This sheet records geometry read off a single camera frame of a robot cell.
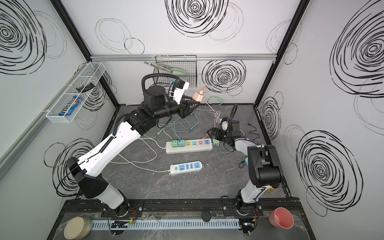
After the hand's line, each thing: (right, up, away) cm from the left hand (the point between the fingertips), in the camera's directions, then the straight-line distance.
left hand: (198, 101), depth 62 cm
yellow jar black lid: (+24, -32, -12) cm, 42 cm away
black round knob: (+4, -49, +1) cm, 49 cm away
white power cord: (-39, -34, +27) cm, 58 cm away
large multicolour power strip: (-4, -25, +32) cm, 40 cm away
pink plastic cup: (+37, -51, +4) cm, 64 cm away
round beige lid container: (-52, -55, +2) cm, 75 cm away
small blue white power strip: (-6, -35, +23) cm, 42 cm away
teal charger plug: (+30, -33, +26) cm, 51 cm away
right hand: (+10, -16, +32) cm, 37 cm away
